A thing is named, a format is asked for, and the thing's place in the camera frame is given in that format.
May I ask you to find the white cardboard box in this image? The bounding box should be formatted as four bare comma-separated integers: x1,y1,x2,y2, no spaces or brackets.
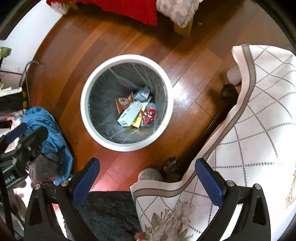
117,101,142,127

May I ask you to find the yellow cigarette pack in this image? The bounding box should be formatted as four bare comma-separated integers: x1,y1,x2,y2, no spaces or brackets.
132,105,146,128

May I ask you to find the brown snack wrapper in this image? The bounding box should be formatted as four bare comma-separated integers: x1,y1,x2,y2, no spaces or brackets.
115,92,134,114

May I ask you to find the small red snack wrapper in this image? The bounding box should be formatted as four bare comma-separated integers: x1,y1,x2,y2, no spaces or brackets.
140,108,156,126

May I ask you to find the clear plastic lid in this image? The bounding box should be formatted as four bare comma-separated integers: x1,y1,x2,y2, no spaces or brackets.
146,102,156,110

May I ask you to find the white round trash bin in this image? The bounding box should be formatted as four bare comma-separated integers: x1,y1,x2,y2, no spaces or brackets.
80,54,174,152

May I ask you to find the blue jacket on floor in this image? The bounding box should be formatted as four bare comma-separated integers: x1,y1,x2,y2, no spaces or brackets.
22,107,73,185

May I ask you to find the white patterned tablecloth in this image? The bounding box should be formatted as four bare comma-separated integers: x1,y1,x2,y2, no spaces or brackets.
130,45,295,240

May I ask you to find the blue milk carton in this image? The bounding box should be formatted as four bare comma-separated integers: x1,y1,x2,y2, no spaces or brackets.
133,86,151,102

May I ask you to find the grey checked bed sheet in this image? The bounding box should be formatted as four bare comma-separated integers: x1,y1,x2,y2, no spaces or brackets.
156,0,203,28

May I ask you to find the wooden bed frame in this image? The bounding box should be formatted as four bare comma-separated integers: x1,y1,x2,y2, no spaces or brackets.
174,18,193,38

